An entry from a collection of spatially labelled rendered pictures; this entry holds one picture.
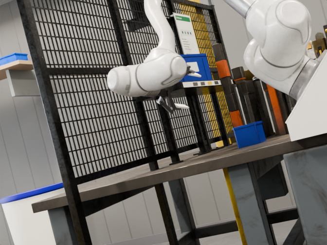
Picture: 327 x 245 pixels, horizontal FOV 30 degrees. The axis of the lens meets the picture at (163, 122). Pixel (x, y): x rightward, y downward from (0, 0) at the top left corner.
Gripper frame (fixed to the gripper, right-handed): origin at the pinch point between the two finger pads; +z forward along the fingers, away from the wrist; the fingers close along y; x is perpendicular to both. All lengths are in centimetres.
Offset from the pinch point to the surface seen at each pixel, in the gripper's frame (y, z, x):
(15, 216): 178, 85, -196
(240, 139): 14.9, 29.4, 10.3
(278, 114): 5, 61, 3
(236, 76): -2, 65, -31
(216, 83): 1.5, 43.0, -23.5
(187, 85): 1.5, 10.7, -11.9
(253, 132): 10.0, 30.8, 14.2
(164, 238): 170, 193, -136
